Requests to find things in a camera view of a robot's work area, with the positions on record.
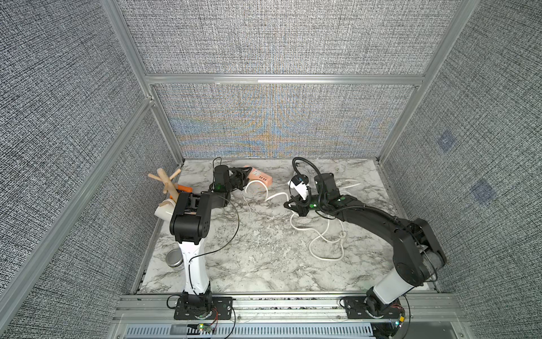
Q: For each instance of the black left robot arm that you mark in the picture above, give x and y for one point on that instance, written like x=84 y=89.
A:
x=191 y=221

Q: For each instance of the orange box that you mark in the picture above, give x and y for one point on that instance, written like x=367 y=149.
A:
x=184 y=188

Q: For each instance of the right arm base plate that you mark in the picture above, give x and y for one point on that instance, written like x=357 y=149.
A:
x=363 y=307

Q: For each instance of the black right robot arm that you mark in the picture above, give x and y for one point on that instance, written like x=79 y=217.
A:
x=416 y=253

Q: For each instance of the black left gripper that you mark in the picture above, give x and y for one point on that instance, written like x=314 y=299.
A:
x=236 y=177

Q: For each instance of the pink power strip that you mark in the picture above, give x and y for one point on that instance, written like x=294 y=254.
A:
x=257 y=174

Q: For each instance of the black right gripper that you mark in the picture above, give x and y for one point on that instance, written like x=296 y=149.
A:
x=300 y=205

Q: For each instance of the metal tin can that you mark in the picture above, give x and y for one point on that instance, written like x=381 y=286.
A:
x=174 y=259

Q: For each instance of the cream ceramic mug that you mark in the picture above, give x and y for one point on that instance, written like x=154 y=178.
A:
x=165 y=210

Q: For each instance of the aluminium front rail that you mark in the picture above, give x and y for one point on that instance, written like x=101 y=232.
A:
x=303 y=307

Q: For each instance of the wooden mug tree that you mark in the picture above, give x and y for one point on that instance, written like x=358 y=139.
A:
x=169 y=187

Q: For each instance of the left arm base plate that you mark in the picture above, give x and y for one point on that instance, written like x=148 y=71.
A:
x=192 y=308

